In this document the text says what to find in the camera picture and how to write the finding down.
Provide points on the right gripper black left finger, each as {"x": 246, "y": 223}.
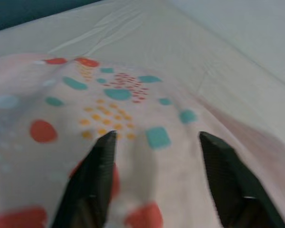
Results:
{"x": 95, "y": 178}

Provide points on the pink patterned pillow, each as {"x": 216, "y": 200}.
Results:
{"x": 61, "y": 118}

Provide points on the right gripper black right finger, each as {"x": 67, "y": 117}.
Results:
{"x": 232, "y": 180}

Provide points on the teal upholstered headboard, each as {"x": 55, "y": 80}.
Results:
{"x": 26, "y": 12}

